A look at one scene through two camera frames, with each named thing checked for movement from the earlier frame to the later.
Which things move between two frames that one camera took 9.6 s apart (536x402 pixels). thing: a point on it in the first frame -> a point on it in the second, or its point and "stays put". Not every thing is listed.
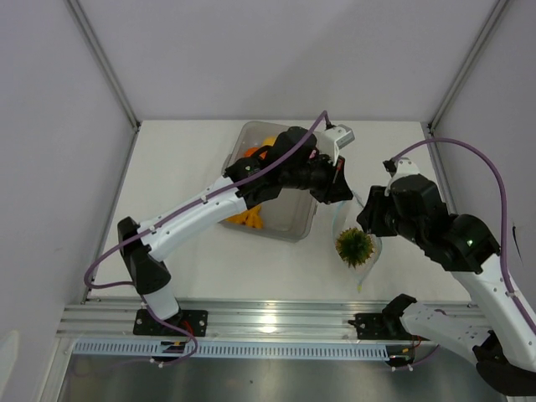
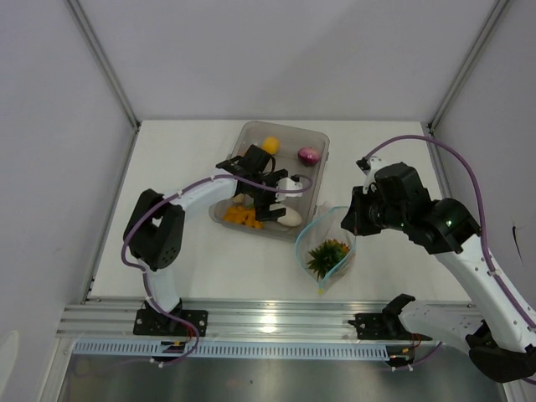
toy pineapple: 353,246 -> 327,255
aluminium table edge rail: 228,321 stays put
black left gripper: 336,188 -> 262,209
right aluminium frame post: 497,13 stays put
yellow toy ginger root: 252,217 stays put
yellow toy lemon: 268,141 stays put
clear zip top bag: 347,216 -> 325,248
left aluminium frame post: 85,21 stays put
